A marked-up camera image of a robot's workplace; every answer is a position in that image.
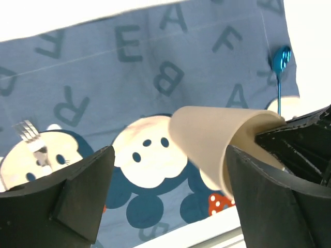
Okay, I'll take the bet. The blue handled fork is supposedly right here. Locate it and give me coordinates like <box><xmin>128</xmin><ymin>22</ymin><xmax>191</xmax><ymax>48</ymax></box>
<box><xmin>13</xmin><ymin>120</ymin><xmax>53</xmax><ymax>176</ymax></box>

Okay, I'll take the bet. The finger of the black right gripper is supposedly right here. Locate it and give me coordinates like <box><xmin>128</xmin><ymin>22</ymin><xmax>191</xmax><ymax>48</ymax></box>
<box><xmin>255</xmin><ymin>106</ymin><xmax>330</xmax><ymax>185</ymax></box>

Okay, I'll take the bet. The beige cup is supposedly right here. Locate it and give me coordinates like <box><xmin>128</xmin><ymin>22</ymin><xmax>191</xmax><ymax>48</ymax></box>
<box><xmin>169</xmin><ymin>106</ymin><xmax>286</xmax><ymax>200</ymax></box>

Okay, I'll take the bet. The blue metal spoon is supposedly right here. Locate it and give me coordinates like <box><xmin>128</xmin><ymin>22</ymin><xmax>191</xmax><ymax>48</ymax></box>
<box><xmin>272</xmin><ymin>45</ymin><xmax>292</xmax><ymax>116</ymax></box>

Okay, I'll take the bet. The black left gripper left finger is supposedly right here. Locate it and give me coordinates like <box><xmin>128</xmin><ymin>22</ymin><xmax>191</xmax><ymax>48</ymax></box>
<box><xmin>1</xmin><ymin>146</ymin><xmax>115</xmax><ymax>248</ymax></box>

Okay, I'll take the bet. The blue cartoon bear placemat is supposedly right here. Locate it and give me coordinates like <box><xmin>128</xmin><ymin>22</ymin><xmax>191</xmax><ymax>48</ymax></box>
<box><xmin>1</xmin><ymin>1</ymin><xmax>290</xmax><ymax>247</ymax></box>

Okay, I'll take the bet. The aluminium front rail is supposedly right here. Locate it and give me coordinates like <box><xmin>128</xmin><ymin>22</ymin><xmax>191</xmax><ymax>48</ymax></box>
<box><xmin>136</xmin><ymin>227</ymin><xmax>246</xmax><ymax>248</ymax></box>

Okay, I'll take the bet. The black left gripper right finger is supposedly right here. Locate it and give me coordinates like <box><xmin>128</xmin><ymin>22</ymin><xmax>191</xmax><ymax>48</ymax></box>
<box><xmin>225</xmin><ymin>145</ymin><xmax>330</xmax><ymax>248</ymax></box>

